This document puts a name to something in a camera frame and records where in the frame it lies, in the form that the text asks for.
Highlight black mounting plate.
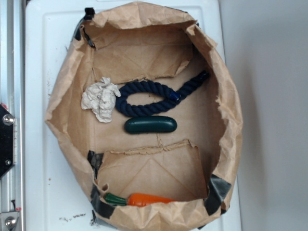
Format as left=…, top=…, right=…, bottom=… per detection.
left=0, top=103, right=15, bottom=179

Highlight aluminium frame rail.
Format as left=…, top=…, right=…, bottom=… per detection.
left=0, top=0, right=26, bottom=231

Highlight navy blue rope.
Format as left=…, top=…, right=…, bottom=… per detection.
left=115, top=70, right=209, bottom=118

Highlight orange toy carrot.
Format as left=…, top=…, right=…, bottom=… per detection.
left=105, top=193, right=175, bottom=207

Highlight dark green toy cucumber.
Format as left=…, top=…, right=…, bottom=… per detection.
left=124, top=116, right=178, bottom=134

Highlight crumpled white paper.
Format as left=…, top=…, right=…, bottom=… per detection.
left=81, top=77, right=121, bottom=123

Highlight brown paper bag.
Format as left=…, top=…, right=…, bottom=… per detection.
left=45, top=1, right=243, bottom=231

